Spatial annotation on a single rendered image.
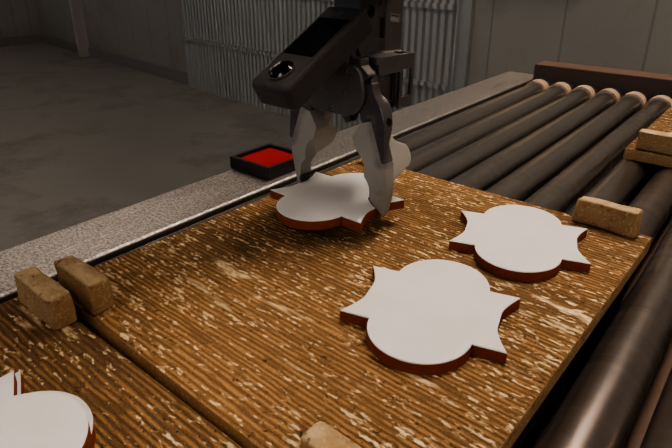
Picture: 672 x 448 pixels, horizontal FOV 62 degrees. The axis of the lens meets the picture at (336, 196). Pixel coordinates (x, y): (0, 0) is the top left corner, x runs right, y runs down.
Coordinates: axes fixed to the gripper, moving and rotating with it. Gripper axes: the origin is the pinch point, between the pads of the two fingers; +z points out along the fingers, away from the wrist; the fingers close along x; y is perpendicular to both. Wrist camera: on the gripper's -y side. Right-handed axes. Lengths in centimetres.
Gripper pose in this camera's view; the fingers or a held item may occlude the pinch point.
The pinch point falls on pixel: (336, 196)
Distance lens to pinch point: 55.7
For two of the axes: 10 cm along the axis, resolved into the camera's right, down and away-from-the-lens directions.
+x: -7.6, -2.6, 6.0
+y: 6.5, -2.7, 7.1
